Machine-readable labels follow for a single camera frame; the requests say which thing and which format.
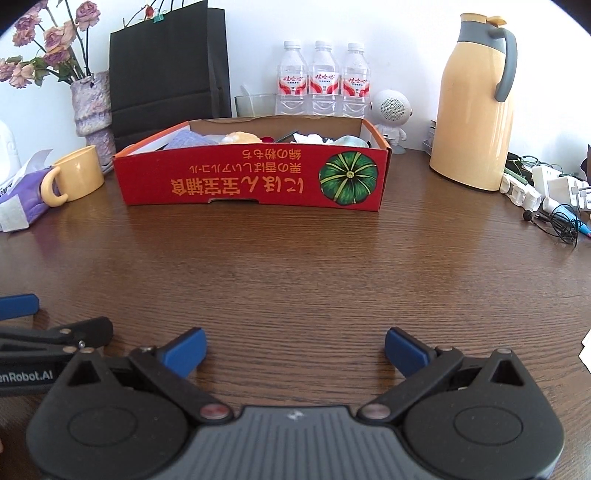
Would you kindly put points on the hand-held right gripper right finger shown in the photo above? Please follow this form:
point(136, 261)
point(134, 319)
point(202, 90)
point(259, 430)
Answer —
point(406, 350)

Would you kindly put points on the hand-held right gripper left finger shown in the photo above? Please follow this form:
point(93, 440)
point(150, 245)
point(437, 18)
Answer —
point(184, 350)

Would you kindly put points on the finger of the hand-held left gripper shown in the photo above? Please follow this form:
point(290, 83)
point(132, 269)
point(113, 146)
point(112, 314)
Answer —
point(18, 307)
point(69, 337)

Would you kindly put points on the red cardboard box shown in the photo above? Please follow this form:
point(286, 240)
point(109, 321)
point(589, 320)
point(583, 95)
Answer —
point(231, 184)

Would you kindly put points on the pale plastic bag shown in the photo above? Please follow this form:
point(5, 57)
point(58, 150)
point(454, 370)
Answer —
point(350, 141)

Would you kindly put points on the white tissue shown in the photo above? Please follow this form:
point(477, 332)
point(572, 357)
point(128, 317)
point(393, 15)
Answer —
point(309, 137)

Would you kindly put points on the purple tissue pack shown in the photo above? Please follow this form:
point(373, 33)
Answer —
point(27, 198)

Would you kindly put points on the yellow mug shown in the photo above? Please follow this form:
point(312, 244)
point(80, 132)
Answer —
point(81, 175)

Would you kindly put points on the white rounded appliance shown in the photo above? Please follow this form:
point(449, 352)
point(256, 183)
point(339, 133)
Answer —
point(9, 157)

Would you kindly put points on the white paper sheet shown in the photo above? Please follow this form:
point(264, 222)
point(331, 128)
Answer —
point(586, 350)

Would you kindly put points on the white power strip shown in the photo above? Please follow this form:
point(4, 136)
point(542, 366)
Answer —
point(519, 189)

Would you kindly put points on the mottled purple vase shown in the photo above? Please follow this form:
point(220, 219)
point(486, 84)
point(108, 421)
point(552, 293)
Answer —
point(92, 110)

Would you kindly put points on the blue-grey fabric pouch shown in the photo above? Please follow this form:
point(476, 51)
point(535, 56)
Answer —
point(189, 140)

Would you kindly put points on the orange and white plush toy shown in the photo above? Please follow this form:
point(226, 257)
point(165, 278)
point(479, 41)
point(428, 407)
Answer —
point(240, 138)

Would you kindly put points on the white charger plug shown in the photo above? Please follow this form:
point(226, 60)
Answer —
point(549, 182)
point(577, 196)

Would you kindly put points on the white round robot speaker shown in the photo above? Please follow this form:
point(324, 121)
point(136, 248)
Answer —
point(391, 110)

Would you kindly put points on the yellow thermos jug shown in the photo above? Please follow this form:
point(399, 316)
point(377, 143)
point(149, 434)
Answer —
point(471, 115)

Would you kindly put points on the clear drinking glass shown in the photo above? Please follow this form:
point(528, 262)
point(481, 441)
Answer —
point(256, 106)

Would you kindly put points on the white stirrer stick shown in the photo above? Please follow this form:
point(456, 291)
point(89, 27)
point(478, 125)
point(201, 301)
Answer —
point(247, 94)

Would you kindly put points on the red label water bottle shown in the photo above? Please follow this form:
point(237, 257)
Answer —
point(355, 85)
point(324, 83)
point(292, 83)

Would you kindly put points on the black paper bag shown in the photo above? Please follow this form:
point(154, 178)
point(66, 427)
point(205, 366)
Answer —
point(171, 69)

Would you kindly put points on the dried twig with red bud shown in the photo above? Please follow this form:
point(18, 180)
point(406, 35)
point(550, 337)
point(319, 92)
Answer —
point(148, 10)

